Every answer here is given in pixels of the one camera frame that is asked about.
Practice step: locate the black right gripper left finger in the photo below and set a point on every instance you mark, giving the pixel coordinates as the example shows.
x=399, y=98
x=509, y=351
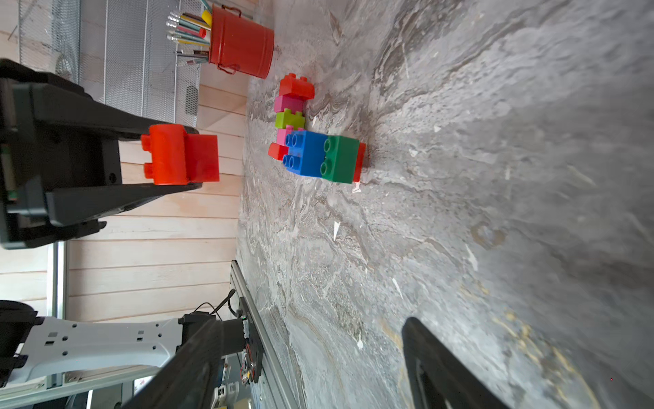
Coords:
x=189, y=379

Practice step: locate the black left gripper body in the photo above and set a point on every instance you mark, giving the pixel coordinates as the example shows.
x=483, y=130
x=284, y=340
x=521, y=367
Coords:
x=38, y=158

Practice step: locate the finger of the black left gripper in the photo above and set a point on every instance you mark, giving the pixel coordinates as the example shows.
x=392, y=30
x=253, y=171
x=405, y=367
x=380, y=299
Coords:
x=58, y=107
x=69, y=206

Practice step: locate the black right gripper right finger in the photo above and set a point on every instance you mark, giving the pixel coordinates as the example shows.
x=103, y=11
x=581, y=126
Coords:
x=437, y=378

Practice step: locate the red curved lego brick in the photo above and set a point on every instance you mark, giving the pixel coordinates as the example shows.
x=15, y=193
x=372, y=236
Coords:
x=299, y=88
x=180, y=158

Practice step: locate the red lego brick base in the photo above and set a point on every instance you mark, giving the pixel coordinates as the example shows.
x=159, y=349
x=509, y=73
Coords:
x=277, y=151

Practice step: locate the pink lego brick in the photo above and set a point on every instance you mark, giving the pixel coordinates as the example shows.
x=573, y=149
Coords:
x=283, y=102
x=282, y=135

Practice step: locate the dark green lego brick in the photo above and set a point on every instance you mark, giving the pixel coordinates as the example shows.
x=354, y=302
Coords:
x=341, y=155

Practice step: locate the red lego brick front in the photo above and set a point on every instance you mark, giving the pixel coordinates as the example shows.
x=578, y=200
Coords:
x=359, y=162

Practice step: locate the lime green lego brick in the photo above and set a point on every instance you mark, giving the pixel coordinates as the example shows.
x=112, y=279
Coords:
x=288, y=118

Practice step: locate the blue lego brick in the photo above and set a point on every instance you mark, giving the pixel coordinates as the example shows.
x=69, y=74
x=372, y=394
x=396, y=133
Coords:
x=306, y=153

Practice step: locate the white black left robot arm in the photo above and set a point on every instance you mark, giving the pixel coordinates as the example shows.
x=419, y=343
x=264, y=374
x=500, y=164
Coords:
x=68, y=162

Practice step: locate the pens in cup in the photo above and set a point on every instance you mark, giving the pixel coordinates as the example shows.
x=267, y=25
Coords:
x=192, y=34

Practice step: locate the red pen cup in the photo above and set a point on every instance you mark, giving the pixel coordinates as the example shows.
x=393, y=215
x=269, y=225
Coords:
x=239, y=45

